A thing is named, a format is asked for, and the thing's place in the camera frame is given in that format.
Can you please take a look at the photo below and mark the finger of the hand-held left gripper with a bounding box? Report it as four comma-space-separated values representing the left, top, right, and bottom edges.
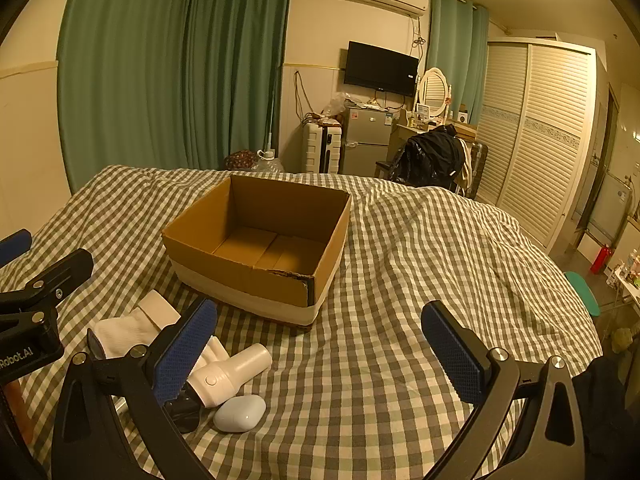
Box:
0, 229, 32, 267
0, 248, 94, 333

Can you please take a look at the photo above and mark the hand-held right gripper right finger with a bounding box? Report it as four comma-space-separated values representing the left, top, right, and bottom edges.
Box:
421, 300, 586, 480

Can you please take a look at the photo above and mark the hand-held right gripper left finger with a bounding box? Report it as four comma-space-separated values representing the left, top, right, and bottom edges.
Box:
51, 296, 219, 480

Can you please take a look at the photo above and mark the white cylindrical handheld device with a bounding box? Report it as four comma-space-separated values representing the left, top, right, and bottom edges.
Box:
187, 344, 272, 409

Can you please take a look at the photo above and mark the pale blue oval case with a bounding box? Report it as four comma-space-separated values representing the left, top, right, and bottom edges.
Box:
214, 394, 267, 433

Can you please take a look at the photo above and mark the brown cardboard box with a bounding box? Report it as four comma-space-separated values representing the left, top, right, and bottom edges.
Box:
161, 174, 352, 331

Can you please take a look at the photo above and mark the green checkered blanket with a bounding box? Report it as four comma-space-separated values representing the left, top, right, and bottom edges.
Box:
0, 164, 603, 480

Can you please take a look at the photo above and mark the green stool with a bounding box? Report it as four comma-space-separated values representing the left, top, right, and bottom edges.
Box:
564, 271, 601, 317

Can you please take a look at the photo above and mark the dark cloth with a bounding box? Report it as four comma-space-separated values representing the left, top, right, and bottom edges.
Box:
572, 357, 631, 480

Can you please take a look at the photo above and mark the red fire extinguisher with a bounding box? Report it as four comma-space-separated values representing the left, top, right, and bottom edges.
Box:
590, 243, 613, 276

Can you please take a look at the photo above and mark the brown suitcase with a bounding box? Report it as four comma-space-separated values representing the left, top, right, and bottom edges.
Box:
465, 141, 488, 198

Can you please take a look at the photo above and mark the white side table with bottles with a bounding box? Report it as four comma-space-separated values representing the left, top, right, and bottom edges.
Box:
607, 250, 640, 306

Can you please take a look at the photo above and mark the black jacket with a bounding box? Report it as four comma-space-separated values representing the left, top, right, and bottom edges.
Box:
389, 127, 468, 190

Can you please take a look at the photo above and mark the dark floral bag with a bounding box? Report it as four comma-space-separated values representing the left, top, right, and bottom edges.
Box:
224, 150, 260, 171

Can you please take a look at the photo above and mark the wide green curtain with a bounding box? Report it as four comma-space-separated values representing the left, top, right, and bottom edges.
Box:
56, 0, 296, 193

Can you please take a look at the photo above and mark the clear plastic water jug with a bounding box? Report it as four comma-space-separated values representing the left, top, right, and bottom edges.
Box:
255, 147, 286, 173

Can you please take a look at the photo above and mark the white appliance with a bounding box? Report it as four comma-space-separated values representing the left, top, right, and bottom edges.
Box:
587, 172, 636, 241

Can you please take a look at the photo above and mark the wooden dressing table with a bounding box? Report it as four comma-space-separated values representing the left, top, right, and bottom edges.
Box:
390, 110, 478, 161

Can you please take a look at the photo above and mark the silver small fridge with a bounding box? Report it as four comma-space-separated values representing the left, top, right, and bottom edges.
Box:
341, 105, 396, 177

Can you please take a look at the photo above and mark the white louvred wardrobe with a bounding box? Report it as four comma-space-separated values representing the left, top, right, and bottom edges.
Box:
472, 37, 598, 256

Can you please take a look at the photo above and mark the white suitcase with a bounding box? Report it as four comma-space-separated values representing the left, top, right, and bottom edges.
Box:
301, 121, 343, 175

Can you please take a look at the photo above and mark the white pole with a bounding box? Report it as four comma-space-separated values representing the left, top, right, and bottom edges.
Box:
265, 87, 275, 153

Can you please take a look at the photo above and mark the oval white vanity mirror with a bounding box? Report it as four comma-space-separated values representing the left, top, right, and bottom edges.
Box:
416, 67, 449, 121

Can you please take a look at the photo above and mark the clear plastic bag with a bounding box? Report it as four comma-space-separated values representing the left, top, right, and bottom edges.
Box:
320, 92, 348, 123

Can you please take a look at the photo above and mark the narrow green curtain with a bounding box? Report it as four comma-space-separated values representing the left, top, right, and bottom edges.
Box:
429, 0, 490, 126

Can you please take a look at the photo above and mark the black wall television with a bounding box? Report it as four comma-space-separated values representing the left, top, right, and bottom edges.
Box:
343, 41, 420, 98

